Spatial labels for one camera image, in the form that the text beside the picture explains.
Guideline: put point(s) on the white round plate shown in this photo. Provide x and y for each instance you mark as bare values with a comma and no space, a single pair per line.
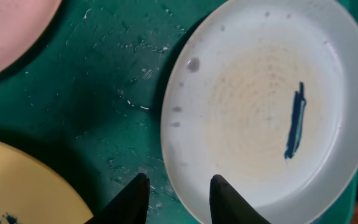
22,22

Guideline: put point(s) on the teal plastic tray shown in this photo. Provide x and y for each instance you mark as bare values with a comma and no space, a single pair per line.
86,98

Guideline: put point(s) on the yellow round plate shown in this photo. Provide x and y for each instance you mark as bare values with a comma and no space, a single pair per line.
31,192

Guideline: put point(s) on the light blue round plate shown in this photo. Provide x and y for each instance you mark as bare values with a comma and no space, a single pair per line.
265,93

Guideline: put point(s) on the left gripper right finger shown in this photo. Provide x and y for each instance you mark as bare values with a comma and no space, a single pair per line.
228,206

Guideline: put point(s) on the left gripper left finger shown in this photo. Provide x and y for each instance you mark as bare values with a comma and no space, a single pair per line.
129,206

